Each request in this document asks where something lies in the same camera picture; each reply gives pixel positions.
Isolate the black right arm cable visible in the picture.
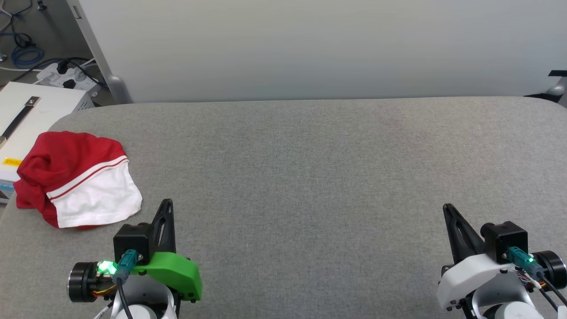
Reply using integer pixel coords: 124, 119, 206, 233
537, 272, 567, 307

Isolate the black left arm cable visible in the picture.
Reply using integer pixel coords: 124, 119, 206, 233
116, 278, 134, 319

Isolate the white partition panel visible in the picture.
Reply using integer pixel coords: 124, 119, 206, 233
66, 0, 567, 105

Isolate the white power strip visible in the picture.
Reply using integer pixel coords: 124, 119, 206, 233
35, 62, 102, 96

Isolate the teal left camera connector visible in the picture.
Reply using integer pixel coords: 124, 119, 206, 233
112, 249, 140, 284

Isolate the black floor cable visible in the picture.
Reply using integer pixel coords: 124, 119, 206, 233
0, 0, 35, 50

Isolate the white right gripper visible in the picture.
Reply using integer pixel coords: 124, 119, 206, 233
436, 204, 532, 311

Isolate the teal right camera connector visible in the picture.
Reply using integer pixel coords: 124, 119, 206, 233
507, 246, 544, 278

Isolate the black strap handle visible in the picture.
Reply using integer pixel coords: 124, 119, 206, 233
0, 96, 41, 149

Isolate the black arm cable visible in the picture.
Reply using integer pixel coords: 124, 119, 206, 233
537, 272, 567, 307
116, 278, 134, 319

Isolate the red and white basketball jersey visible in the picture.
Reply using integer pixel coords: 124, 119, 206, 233
13, 131, 143, 231

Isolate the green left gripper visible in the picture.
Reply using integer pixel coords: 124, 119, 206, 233
131, 199, 203, 302

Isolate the white box appliance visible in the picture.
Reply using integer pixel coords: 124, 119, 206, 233
0, 82, 95, 205

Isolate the teal camera connector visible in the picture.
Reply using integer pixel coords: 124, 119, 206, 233
507, 246, 544, 278
112, 249, 140, 284

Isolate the blue coiled cable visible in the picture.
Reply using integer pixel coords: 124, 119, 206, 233
11, 44, 45, 68

